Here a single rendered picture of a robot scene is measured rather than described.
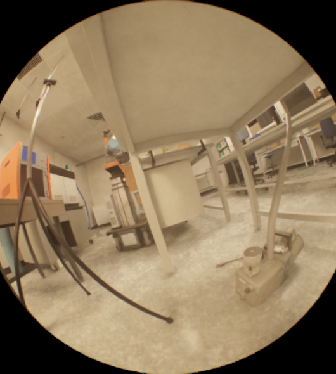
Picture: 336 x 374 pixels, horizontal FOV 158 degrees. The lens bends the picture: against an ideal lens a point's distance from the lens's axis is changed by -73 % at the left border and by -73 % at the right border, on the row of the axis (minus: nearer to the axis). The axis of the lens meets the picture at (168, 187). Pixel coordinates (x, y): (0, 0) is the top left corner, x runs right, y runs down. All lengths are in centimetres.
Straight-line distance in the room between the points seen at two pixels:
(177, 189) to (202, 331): 117
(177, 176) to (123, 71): 110
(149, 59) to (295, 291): 92
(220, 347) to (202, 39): 89
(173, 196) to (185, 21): 125
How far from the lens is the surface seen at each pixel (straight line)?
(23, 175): 102
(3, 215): 78
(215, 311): 61
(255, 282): 47
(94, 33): 29
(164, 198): 124
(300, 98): 205
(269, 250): 51
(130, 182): 504
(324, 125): 377
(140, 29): 35
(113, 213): 148
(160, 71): 42
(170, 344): 58
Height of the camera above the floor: 53
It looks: 2 degrees up
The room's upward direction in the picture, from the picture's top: 17 degrees counter-clockwise
